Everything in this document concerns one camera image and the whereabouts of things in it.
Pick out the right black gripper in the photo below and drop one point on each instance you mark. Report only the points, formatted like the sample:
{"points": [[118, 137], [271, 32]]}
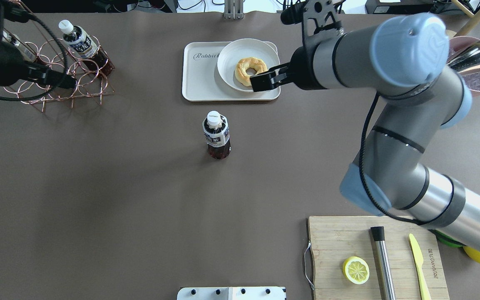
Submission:
{"points": [[303, 68]]}

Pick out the tea bottle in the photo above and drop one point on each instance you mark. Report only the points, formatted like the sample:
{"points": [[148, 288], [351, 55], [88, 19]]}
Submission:
{"points": [[23, 49], [90, 53], [217, 134]]}

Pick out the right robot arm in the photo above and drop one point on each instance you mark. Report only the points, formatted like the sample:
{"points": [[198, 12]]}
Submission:
{"points": [[404, 59]]}

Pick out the cream serving tray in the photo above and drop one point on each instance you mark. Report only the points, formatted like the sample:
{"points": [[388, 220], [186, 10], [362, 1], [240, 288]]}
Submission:
{"points": [[201, 80]]}

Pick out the glazed donut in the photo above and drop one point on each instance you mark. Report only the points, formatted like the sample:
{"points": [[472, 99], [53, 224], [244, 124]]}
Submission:
{"points": [[249, 63]]}

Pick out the white round plate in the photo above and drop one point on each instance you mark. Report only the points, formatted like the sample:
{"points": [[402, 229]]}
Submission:
{"points": [[243, 48]]}

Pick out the bamboo cutting board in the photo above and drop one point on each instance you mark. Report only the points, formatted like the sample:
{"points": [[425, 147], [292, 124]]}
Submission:
{"points": [[335, 238]]}

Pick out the metal ice scoop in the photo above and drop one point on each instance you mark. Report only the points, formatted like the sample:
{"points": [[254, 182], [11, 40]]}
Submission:
{"points": [[466, 56]]}

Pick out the half lemon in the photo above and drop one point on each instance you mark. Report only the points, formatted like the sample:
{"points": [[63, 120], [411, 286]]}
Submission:
{"points": [[356, 270]]}

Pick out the yellow plastic knife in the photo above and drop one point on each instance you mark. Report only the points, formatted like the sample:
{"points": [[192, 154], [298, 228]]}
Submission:
{"points": [[419, 261]]}

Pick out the green lime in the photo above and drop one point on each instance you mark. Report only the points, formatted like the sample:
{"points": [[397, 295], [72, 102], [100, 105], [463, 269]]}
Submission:
{"points": [[446, 240]]}

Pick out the steel muddler black tip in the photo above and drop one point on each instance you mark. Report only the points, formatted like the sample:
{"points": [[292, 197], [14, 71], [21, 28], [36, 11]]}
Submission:
{"points": [[380, 250]]}

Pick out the lower whole lemon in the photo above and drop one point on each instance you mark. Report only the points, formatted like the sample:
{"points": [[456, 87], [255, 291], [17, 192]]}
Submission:
{"points": [[472, 253]]}

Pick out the aluminium frame post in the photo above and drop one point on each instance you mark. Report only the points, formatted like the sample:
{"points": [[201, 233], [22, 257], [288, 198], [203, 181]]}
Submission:
{"points": [[233, 9]]}

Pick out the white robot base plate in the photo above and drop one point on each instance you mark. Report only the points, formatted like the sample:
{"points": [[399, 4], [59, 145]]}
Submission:
{"points": [[265, 292]]}

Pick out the copper wire bottle rack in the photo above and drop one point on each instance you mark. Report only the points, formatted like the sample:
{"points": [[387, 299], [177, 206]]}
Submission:
{"points": [[73, 63]]}

